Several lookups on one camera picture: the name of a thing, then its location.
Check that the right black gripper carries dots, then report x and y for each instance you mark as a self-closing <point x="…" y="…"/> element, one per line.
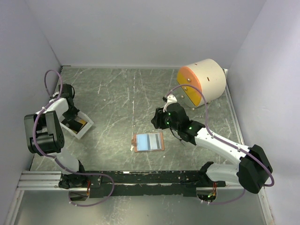
<point x="157" y="120"/>

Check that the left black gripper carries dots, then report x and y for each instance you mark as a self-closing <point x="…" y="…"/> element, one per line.
<point x="72" y="116"/>

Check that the white patterned credit card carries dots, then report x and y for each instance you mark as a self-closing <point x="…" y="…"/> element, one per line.
<point x="155" y="141"/>

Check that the brown leather card holder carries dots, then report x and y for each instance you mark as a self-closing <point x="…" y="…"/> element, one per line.
<point x="140" y="143"/>

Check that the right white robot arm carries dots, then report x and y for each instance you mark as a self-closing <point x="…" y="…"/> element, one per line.
<point x="249" y="167"/>

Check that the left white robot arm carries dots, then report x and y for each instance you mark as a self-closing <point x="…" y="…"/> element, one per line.
<point x="45" y="137"/>

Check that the white card tray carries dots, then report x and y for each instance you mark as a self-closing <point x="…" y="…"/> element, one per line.
<point x="84" y="130"/>

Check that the cards stack in tray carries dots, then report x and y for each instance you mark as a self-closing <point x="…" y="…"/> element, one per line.
<point x="76" y="126"/>

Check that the cream round drawer cabinet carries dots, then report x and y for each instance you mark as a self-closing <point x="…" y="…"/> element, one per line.
<point x="205" y="75"/>

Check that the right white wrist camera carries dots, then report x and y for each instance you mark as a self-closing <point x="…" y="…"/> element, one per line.
<point x="170" y="99"/>

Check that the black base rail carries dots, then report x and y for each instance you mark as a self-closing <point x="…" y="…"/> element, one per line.
<point x="139" y="183"/>

